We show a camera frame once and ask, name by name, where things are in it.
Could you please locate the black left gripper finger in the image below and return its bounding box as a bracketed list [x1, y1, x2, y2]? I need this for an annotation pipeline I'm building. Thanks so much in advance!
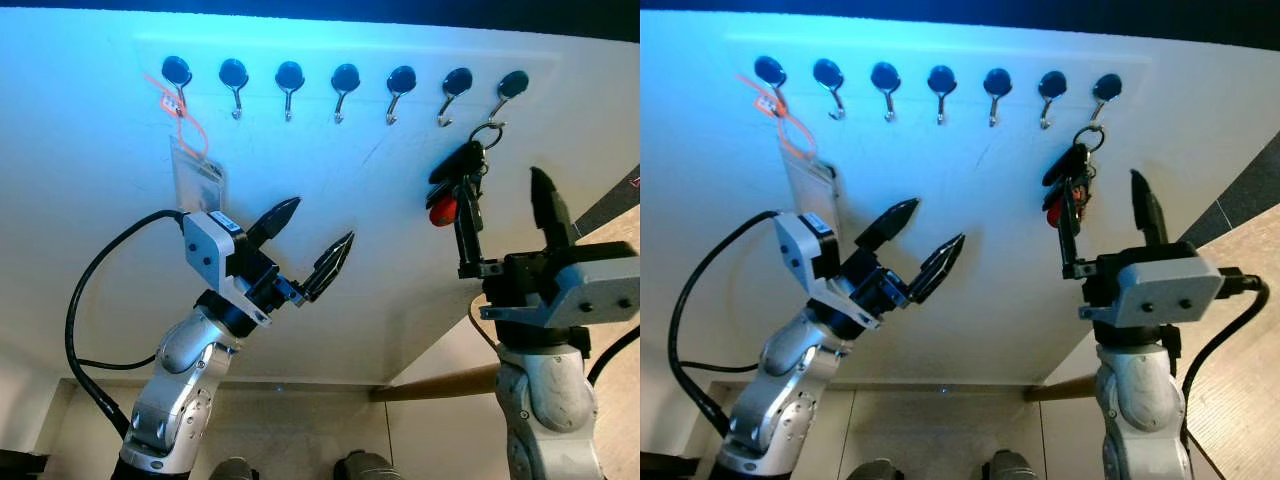
[245, 196, 303, 250]
[856, 198, 921, 254]
[300, 231, 357, 304]
[908, 234, 967, 306]

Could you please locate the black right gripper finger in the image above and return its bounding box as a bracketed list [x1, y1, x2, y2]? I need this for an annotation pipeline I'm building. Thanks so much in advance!
[528, 166, 579, 252]
[1058, 186, 1086, 265]
[1130, 168, 1170, 249]
[453, 190, 486, 265]

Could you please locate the black and red key bunch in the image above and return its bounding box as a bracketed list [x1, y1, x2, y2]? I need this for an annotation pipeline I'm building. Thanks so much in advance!
[427, 120, 506, 229]
[1040, 122, 1107, 229]

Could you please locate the grey robot right leg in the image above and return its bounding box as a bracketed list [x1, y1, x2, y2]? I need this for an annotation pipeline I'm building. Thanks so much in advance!
[980, 450, 1046, 480]
[333, 450, 401, 480]

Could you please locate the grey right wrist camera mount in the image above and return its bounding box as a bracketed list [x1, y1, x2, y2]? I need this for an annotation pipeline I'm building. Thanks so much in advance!
[478, 255, 641, 329]
[1078, 262, 1226, 331]

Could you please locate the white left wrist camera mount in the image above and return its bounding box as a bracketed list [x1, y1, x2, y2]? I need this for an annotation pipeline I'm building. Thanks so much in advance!
[774, 210, 883, 331]
[182, 210, 271, 327]

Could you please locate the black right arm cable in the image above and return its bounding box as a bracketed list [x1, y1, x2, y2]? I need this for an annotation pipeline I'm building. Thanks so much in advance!
[585, 325, 641, 386]
[1178, 268, 1271, 480]

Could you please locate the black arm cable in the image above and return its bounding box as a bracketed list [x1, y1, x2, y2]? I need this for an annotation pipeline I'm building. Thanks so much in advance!
[668, 208, 783, 441]
[585, 325, 641, 386]
[1178, 268, 1271, 480]
[64, 208, 191, 441]

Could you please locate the black knob metal wall hook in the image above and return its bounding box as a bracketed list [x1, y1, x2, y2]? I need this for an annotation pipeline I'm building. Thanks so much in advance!
[927, 65, 957, 126]
[754, 56, 787, 113]
[218, 58, 250, 121]
[275, 61, 305, 123]
[1038, 71, 1068, 131]
[331, 63, 361, 125]
[385, 65, 418, 127]
[437, 67, 474, 129]
[488, 70, 530, 126]
[983, 68, 1013, 128]
[1085, 73, 1123, 129]
[162, 56, 194, 113]
[813, 59, 846, 121]
[871, 62, 901, 123]

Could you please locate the orange lanyard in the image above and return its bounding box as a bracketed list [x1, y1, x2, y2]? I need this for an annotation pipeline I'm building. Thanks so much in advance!
[143, 72, 211, 161]
[737, 72, 816, 161]

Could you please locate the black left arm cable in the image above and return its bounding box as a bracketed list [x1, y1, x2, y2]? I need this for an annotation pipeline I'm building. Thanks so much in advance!
[668, 208, 783, 441]
[64, 208, 191, 441]

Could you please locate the white hook rail board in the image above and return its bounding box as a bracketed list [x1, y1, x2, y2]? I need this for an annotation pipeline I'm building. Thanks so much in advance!
[725, 30, 1151, 111]
[130, 30, 566, 111]

